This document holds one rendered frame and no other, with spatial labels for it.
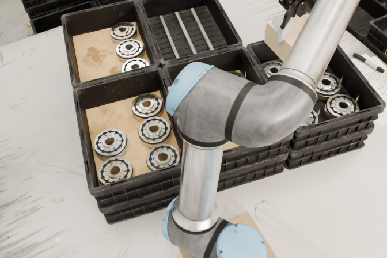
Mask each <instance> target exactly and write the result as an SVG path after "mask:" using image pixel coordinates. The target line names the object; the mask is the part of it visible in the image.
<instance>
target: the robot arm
mask: <svg viewBox="0 0 387 258"><path fill-rule="evenodd" d="M359 1H360V0H278V2H279V3H280V4H281V5H282V7H283V8H284V9H286V10H287V11H286V12H285V13H284V14H283V16H282V17H274V19H273V20H272V24H273V26H274V28H275V29H276V31H277V36H276V42H275V43H276V44H279V43H280V42H282V41H283V39H284V37H285V36H286V35H287V34H288V31H289V29H290V28H291V27H292V26H293V25H294V24H295V19H294V17H295V15H297V16H299V17H301V16H303V15H305V14H308V13H309V16H308V17H307V19H306V21H305V23H304V25H303V27H302V29H301V30H300V32H299V34H298V36H297V38H296V40H295V42H294V44H293V45H292V47H291V49H290V51H289V53H288V54H287V56H286V58H285V60H284V62H283V64H282V65H281V67H280V69H279V71H278V73H275V74H272V75H270V76H269V78H268V79H267V82H266V83H265V84H264V85H259V84H256V83H254V82H252V81H249V80H247V79H244V78H241V77H239V76H236V75H234V74H231V73H228V72H226V71H223V70H221V69H218V68H216V67H215V66H213V65H211V66H210V65H208V64H205V63H202V62H192V63H190V64H189V65H187V66H186V67H184V68H183V69H182V71H181V72H180V73H179V74H178V76H177V77H176V79H175V80H174V82H173V84H172V86H171V87H170V90H169V93H168V95H167V98H166V105H165V106H166V111H167V112H168V113H170V115H171V116H176V117H177V131H178V133H179V135H180V136H181V138H182V139H183V154H182V162H181V177H180V191H179V197H176V198H175V199H173V200H172V201H171V203H170V204H169V206H168V207H167V209H166V211H165V213H164V218H163V219H162V224H161V231H162V235H163V236H164V238H165V239H167V240H168V241H169V242H170V243H171V244H173V245H174V246H177V247H179V248H181V249H182V250H184V251H186V252H188V253H189V254H191V255H193V256H195V257H196V258H267V252H266V247H265V242H264V240H263V238H262V236H261V235H260V233H259V232H258V231H257V230H256V229H254V228H253V227H251V226H249V225H246V224H244V223H236V224H233V223H231V222H229V221H227V220H225V219H223V218H221V217H219V209H218V206H217V204H216V202H215V196H216V192H217V186H218V179H219V173H220V169H221V162H222V156H223V150H224V145H225V144H227V143H228V142H233V143H235V144H237V145H239V146H243V147H263V146H267V145H270V144H273V143H275V142H277V141H280V140H281V139H283V138H285V137H286V136H288V135H290V134H291V133H292V132H293V131H295V130H296V129H297V128H298V127H299V126H300V125H301V124H302V123H303V122H304V121H305V120H306V119H307V117H308V116H309V115H310V113H311V111H312V109H313V107H314V105H315V103H316V101H317V93H316V91H315V90H316V88H317V86H318V84H319V82H320V80H321V78H322V76H323V74H324V72H325V70H326V68H327V66H328V64H329V62H330V60H331V58H332V56H333V54H334V52H335V50H336V48H337V46H338V44H339V42H340V40H341V38H342V36H343V34H344V32H345V30H346V28H347V26H348V24H349V22H350V20H351V18H352V16H353V14H354V12H355V10H356V7H357V5H358V3H359Z"/></svg>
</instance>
